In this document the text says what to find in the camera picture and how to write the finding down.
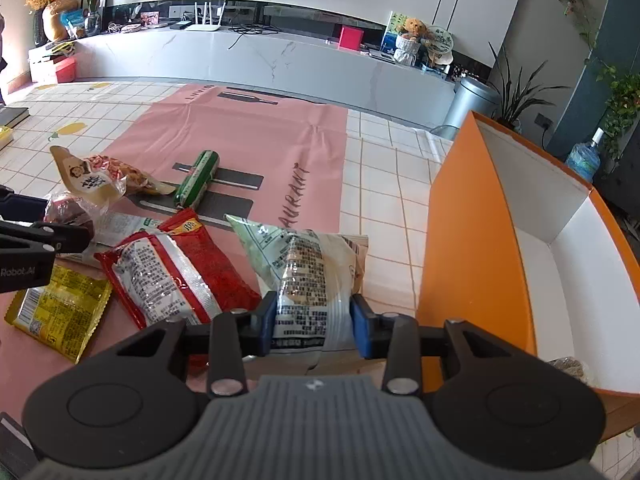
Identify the wall socket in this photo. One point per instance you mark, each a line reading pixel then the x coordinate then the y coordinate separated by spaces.
pixel 543 121

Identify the pink printed placemat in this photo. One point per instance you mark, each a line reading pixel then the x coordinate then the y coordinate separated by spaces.
pixel 260 140

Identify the beige cartoon snack packet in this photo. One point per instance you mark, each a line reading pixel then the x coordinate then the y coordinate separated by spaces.
pixel 100 175

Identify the yellow snack packet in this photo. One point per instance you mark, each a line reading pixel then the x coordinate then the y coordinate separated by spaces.
pixel 60 310

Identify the brown teddy bear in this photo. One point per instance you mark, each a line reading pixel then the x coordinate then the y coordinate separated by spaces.
pixel 415 27

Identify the pink-red gift box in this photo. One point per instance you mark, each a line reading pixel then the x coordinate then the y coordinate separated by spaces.
pixel 351 38

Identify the black book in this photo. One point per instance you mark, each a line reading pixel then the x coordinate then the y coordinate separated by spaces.
pixel 12 116

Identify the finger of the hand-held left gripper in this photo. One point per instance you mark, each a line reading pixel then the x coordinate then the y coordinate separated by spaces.
pixel 55 240
pixel 20 205

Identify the red shoe box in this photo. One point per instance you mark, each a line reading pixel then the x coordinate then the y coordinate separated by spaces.
pixel 65 70

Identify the long-leaf potted plant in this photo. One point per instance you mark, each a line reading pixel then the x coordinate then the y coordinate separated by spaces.
pixel 515 95

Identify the trailing vine plant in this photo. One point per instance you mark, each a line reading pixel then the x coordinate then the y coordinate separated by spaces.
pixel 620 105

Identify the green sausage packet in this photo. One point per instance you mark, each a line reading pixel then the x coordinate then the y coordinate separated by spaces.
pixel 196 180

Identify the white and green snack bag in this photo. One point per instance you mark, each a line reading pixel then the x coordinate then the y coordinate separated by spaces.
pixel 300 265

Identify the large blue water bottle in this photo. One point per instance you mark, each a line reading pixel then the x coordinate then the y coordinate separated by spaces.
pixel 584 160

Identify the white snack packet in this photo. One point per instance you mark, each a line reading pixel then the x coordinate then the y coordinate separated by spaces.
pixel 125 225

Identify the silver trash can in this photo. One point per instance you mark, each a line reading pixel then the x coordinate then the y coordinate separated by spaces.
pixel 470 102

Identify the white woven basket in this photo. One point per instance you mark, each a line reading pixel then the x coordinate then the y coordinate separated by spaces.
pixel 406 50

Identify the orange cardboard box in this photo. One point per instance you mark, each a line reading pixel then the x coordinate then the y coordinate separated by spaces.
pixel 470 240

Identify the marble tv cabinet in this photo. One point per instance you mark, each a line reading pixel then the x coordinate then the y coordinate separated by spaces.
pixel 310 67

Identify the brown round vase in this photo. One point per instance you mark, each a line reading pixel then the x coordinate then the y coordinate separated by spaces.
pixel 55 22

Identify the dark red snack packet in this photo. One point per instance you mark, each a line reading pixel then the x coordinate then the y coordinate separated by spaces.
pixel 67 210

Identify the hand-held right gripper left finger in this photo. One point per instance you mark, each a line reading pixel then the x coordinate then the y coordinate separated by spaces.
pixel 265 322

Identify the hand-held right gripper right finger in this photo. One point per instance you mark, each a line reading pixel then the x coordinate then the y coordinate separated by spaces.
pixel 362 330

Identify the round printed fan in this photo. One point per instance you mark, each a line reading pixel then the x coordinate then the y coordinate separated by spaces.
pixel 440 42

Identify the white router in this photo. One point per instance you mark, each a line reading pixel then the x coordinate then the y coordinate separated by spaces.
pixel 205 26

